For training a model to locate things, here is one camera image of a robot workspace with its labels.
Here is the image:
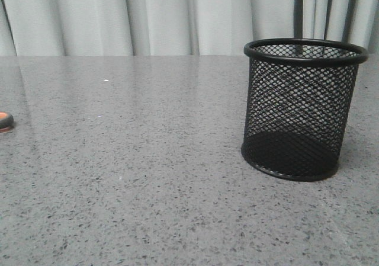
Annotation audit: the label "black mesh metal bucket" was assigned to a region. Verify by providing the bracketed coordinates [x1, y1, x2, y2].
[241, 38, 368, 182]

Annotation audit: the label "grey pleated curtain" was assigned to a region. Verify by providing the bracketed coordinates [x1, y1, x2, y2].
[1, 0, 378, 56]

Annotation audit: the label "orange black handled scissors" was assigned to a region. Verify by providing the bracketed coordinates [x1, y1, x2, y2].
[0, 111, 14, 133]

